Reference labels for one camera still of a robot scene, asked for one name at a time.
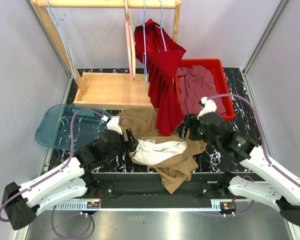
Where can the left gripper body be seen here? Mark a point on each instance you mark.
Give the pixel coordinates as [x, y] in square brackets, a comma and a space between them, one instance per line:
[120, 147]

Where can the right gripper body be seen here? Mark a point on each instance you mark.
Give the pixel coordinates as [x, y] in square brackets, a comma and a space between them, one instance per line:
[196, 132]

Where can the tan garment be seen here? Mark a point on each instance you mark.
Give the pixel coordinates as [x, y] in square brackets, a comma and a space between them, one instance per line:
[170, 156]

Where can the red pleated skirt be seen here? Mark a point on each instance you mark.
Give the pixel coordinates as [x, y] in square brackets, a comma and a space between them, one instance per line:
[162, 67]

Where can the blue wire hanger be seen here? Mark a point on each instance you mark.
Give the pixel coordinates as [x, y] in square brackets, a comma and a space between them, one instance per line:
[161, 26]
[142, 20]
[67, 48]

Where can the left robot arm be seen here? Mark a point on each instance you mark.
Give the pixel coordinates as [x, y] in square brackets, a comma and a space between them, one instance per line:
[22, 203]

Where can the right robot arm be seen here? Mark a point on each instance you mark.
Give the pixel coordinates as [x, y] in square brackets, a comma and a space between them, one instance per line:
[283, 191]

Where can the pink wooden hanger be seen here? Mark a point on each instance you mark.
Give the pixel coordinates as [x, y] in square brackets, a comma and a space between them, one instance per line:
[130, 43]

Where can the red plastic bin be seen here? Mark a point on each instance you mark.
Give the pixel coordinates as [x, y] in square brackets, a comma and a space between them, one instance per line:
[215, 67]

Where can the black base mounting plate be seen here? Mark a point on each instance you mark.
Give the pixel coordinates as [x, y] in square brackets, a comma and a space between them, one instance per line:
[146, 191]

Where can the mauve cloth in bin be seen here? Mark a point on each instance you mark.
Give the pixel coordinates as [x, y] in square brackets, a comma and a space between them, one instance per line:
[193, 84]

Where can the wooden clothes rack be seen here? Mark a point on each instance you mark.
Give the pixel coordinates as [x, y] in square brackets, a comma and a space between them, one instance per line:
[110, 91]

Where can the teal plastic basket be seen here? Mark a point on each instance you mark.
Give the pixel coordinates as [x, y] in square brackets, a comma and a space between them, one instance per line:
[55, 128]

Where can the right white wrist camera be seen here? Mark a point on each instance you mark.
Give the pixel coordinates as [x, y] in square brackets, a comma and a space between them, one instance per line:
[207, 106]

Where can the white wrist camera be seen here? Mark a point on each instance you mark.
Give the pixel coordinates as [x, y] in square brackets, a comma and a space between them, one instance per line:
[207, 106]
[112, 124]

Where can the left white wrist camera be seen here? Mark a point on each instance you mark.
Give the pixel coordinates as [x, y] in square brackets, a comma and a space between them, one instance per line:
[112, 124]

